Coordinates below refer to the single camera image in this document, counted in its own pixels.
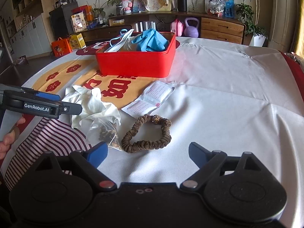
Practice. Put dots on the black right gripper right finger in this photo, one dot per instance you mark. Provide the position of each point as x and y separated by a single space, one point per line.
211 164

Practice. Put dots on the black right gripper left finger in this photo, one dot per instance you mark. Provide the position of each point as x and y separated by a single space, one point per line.
85 165

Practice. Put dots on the brown hair scrunchie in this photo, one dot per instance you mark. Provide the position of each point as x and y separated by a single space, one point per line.
149 132

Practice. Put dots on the white cloth glove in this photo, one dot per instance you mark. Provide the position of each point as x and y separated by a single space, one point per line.
92 106

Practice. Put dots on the blue rubber glove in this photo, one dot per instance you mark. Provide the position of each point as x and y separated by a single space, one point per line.
150 41

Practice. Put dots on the person's left hand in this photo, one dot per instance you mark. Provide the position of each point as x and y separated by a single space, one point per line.
10 138

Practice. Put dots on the clear bag of spices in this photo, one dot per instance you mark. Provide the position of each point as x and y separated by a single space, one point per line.
102 130

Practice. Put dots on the purple striped cloth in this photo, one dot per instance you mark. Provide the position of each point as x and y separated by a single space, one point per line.
38 135

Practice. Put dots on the wooden shelf cabinet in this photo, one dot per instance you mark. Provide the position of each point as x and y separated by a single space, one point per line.
26 27

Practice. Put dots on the orange gift bag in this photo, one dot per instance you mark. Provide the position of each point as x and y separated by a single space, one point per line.
61 47

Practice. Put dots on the yellow carton box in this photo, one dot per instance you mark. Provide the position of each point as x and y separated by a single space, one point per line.
76 41

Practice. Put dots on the white sachet packet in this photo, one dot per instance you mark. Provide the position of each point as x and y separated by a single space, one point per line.
151 99

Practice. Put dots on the black mini fridge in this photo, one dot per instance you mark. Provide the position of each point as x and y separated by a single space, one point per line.
60 18

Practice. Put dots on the snack box with window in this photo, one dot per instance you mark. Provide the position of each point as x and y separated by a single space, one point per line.
78 22

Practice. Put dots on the red storage box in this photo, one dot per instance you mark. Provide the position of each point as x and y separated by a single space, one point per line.
138 63

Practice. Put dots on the white blue face mask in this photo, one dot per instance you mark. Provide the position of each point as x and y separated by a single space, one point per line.
117 43

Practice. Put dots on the purple kettlebell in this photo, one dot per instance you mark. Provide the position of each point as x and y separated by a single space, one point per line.
191 31

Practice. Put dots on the wooden TV cabinet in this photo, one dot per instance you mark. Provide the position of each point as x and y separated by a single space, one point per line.
189 24

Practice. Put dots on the small potted orchid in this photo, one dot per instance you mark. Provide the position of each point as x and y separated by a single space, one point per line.
118 5

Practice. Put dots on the white wifi router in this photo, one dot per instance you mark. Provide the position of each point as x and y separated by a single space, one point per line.
142 26

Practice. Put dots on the potted plant white pot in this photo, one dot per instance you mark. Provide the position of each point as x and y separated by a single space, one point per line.
248 12

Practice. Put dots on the clear plastic bag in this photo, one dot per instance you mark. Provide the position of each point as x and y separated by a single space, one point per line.
216 7

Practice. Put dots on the blue water bottle pack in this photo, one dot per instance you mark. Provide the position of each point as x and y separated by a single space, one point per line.
229 9

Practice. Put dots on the black cylindrical speaker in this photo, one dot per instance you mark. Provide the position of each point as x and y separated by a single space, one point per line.
182 5

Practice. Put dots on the white standing air conditioner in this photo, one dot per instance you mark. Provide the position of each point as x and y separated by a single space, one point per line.
284 19

